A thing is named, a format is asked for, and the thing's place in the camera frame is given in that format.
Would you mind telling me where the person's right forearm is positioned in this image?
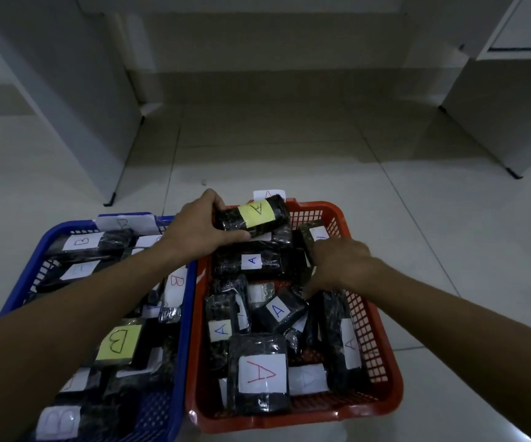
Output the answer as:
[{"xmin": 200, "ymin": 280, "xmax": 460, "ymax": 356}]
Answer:
[{"xmin": 362, "ymin": 257, "xmax": 531, "ymax": 442}]

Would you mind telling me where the large white paper tag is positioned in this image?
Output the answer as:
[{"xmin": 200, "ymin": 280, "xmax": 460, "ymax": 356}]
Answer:
[{"xmin": 95, "ymin": 214, "xmax": 161, "ymax": 235}]

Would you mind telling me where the red plastic basket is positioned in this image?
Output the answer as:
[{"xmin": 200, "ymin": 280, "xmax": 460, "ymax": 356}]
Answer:
[{"xmin": 184, "ymin": 198, "xmax": 404, "ymax": 434}]

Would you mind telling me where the white desk drawer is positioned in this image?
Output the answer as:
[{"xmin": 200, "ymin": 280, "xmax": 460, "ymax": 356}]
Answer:
[{"xmin": 458, "ymin": 0, "xmax": 531, "ymax": 60}]

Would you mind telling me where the person's left hand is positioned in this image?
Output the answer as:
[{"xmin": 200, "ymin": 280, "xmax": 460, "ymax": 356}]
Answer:
[{"xmin": 160, "ymin": 188, "xmax": 252, "ymax": 265}]

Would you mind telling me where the person's right hand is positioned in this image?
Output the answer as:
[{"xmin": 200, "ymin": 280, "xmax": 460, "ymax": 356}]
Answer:
[{"xmin": 301, "ymin": 237, "xmax": 378, "ymax": 301}]

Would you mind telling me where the person's left forearm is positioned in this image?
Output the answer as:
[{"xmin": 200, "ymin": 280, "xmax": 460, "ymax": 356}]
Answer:
[{"xmin": 0, "ymin": 243, "xmax": 192, "ymax": 442}]

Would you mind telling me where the white desk side panel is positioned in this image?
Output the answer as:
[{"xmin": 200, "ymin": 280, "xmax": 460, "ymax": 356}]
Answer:
[
  {"xmin": 439, "ymin": 57, "xmax": 531, "ymax": 180},
  {"xmin": 0, "ymin": 0, "xmax": 144, "ymax": 207}
]

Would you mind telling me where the blue plastic basket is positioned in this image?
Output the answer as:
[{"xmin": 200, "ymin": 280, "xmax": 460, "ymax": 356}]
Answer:
[{"xmin": 0, "ymin": 212, "xmax": 198, "ymax": 442}]

